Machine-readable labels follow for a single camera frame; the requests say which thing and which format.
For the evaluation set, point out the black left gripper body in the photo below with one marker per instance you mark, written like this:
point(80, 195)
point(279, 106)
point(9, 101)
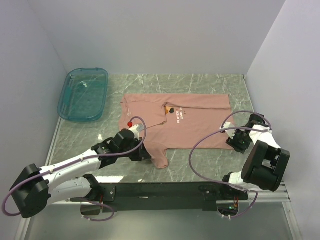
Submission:
point(136, 155)

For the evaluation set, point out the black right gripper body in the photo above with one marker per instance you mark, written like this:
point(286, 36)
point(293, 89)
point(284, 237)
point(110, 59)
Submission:
point(241, 141)

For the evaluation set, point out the pink printed t-shirt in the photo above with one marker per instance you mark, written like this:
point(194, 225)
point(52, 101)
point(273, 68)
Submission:
point(174, 120)

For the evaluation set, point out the teal transparent plastic basket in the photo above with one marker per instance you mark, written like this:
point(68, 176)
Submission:
point(83, 95)

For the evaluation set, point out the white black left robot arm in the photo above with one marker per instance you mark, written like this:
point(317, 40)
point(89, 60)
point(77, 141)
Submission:
point(37, 187)

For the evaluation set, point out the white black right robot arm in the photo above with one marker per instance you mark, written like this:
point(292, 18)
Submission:
point(267, 161)

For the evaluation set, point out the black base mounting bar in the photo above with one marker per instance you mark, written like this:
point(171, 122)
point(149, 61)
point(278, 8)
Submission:
point(146, 205)

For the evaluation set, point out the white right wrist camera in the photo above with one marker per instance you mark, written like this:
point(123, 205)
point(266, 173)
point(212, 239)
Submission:
point(229, 129)

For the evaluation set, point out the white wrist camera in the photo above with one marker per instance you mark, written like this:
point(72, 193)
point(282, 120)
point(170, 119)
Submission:
point(229, 129)
point(137, 129)

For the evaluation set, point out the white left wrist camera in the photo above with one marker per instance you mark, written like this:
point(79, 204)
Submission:
point(137, 129)

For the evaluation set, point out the aluminium frame rail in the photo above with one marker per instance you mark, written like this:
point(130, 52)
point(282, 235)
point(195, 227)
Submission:
point(282, 192)

